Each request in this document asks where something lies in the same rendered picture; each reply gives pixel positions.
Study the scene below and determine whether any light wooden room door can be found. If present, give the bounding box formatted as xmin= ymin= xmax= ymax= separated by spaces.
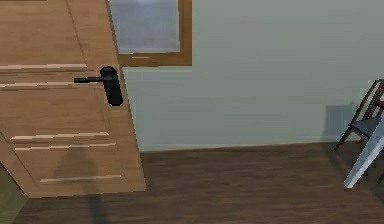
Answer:
xmin=0 ymin=0 xmax=147 ymax=199

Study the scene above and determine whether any dark wooden chair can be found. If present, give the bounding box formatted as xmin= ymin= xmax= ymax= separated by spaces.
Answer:
xmin=334 ymin=78 xmax=384 ymax=185

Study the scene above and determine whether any black door handle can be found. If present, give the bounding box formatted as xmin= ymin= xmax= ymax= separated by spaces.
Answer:
xmin=73 ymin=65 xmax=124 ymax=107

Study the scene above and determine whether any wooden framed window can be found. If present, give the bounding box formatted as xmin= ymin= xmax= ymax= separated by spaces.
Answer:
xmin=105 ymin=0 xmax=193 ymax=67

